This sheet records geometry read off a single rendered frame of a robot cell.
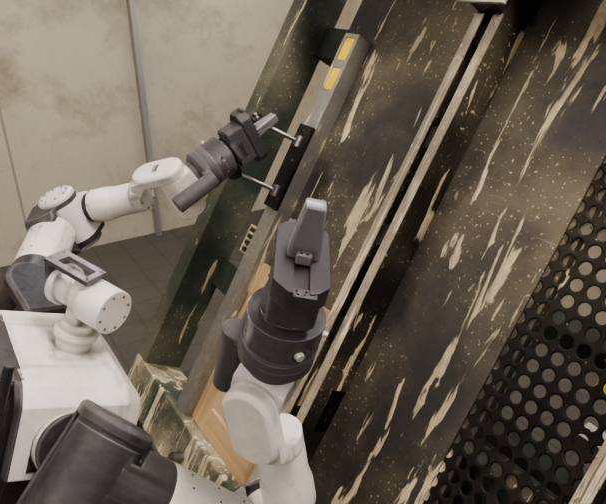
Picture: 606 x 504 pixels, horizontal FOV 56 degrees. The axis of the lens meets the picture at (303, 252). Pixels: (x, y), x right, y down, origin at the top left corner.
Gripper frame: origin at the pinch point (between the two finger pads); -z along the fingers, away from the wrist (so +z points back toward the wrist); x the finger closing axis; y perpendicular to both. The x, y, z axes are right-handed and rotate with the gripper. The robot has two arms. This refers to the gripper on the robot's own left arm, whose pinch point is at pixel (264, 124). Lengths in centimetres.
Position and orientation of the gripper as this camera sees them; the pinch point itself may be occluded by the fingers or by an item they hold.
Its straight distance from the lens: 127.0
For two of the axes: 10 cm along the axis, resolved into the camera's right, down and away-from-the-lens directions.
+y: 5.5, 3.7, -7.5
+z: -7.5, 6.2, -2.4
